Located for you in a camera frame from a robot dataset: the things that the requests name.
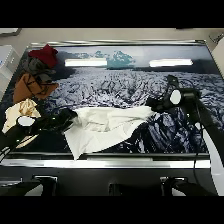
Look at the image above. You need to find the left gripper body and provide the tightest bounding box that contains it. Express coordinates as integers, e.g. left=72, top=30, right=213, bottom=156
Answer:
left=49, top=107, right=79, bottom=134

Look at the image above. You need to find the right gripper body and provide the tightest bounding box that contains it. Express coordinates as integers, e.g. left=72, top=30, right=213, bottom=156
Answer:
left=145, top=96, right=169, bottom=114

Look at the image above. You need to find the white garment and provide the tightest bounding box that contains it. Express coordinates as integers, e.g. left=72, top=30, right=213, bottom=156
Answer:
left=63, top=105, right=156, bottom=161

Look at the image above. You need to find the cream garment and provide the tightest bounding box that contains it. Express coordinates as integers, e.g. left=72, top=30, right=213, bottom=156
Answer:
left=1, top=98, right=42, bottom=149

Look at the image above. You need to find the brown garment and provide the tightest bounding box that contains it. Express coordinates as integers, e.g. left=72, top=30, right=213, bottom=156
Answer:
left=12, top=73, right=60, bottom=104

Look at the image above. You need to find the grey garment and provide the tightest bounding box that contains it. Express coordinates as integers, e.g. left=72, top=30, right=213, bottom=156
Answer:
left=21, top=57, right=58, bottom=84

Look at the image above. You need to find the red garment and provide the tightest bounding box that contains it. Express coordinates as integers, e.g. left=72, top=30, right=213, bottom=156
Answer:
left=27, top=44, right=59, bottom=69

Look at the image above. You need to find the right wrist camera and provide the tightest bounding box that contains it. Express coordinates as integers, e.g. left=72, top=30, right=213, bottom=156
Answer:
left=166, top=74, right=182, bottom=96

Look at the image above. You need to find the black cable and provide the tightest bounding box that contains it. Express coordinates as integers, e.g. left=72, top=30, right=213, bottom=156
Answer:
left=192, top=99, right=214, bottom=197

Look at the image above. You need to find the silver frame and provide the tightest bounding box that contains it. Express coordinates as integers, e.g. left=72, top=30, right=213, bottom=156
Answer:
left=0, top=39, right=214, bottom=197

